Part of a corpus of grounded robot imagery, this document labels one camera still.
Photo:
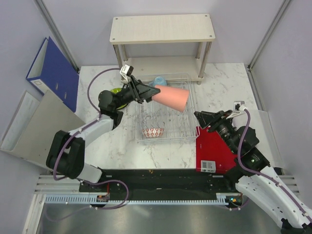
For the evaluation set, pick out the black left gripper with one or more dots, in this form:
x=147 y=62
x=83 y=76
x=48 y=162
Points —
x=139 y=89

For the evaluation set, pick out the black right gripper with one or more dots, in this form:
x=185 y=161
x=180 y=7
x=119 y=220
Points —
x=205 y=118

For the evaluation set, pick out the green plastic plate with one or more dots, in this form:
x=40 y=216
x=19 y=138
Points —
x=119 y=105

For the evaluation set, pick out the pink plastic tumbler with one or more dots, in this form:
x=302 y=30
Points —
x=175 y=98

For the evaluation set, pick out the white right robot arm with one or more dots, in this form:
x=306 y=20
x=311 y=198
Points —
x=227 y=144

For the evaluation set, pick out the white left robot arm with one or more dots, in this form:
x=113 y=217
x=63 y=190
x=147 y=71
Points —
x=67 y=153

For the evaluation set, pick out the blue ceramic mug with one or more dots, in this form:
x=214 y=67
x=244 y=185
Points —
x=158 y=81

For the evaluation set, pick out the red patterned bowl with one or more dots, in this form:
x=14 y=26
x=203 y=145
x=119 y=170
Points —
x=152 y=132

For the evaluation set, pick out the light wooden two-tier shelf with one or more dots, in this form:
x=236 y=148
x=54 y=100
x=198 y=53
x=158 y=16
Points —
x=160 y=29

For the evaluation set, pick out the clear plastic sheet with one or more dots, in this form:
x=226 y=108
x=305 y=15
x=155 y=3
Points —
x=267 y=144

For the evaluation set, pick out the grey folder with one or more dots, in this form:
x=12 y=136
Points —
x=31 y=131

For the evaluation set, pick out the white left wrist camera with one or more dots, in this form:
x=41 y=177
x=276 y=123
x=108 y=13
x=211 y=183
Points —
x=126 y=72

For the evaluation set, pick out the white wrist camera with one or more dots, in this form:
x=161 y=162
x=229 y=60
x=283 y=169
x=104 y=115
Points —
x=239 y=109
x=126 y=72

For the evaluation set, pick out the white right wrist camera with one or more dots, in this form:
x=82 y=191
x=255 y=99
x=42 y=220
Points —
x=239 y=109

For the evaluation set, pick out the white wire dish rack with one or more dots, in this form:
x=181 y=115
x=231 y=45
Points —
x=177 y=126

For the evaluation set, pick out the white slotted cable duct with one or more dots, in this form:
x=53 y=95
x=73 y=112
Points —
x=95 y=199

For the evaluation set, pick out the blue ring binder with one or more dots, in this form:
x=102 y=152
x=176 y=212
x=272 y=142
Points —
x=51 y=71

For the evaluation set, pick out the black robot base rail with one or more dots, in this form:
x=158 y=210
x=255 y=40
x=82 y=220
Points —
x=161 y=184

